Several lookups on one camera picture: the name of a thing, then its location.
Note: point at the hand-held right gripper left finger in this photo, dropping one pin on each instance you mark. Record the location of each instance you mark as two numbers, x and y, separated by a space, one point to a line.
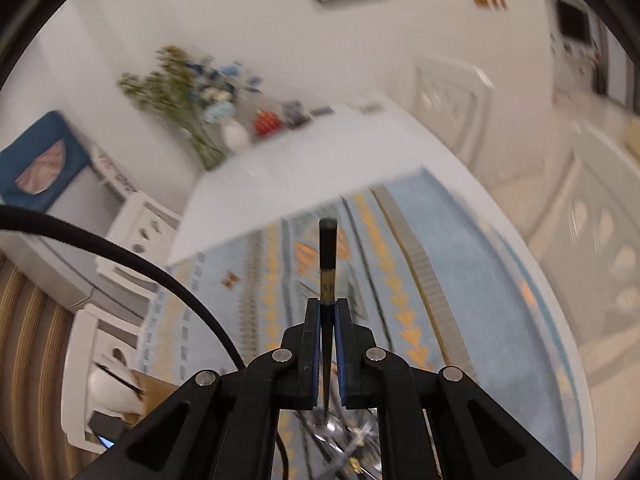
312 360

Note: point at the white carved chair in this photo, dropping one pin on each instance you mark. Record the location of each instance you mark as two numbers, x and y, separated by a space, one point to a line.
590 200
450 100
75 360
150 215

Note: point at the white printed board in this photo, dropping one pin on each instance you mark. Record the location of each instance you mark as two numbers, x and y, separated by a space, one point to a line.
117 172

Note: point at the white cabinet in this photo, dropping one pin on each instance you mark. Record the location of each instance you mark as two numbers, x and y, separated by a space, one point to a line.
65 240

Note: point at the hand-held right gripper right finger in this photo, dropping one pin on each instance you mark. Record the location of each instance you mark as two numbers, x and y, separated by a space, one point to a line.
345 360

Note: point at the fan print tablecloth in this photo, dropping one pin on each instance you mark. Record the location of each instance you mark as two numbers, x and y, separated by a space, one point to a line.
570 400

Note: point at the glass vase with green stems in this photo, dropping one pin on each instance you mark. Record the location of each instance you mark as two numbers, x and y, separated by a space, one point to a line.
210 152

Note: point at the gold-banded black chopstick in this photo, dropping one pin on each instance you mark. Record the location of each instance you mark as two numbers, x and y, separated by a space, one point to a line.
327 250

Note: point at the dark screen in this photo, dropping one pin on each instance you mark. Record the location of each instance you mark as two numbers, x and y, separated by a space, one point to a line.
572 20

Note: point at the metal spoon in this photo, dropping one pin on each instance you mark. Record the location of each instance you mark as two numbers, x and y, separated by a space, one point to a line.
327 427

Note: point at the blue patterned table runner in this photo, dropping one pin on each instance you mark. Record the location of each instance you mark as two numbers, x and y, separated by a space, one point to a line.
450 285

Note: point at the small dark box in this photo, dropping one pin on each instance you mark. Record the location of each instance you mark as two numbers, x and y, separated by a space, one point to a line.
294 112

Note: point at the white vase with flowers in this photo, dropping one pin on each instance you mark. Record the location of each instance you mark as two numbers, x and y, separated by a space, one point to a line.
235 135

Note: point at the red round ornament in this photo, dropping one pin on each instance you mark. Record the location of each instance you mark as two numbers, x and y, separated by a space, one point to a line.
266 122

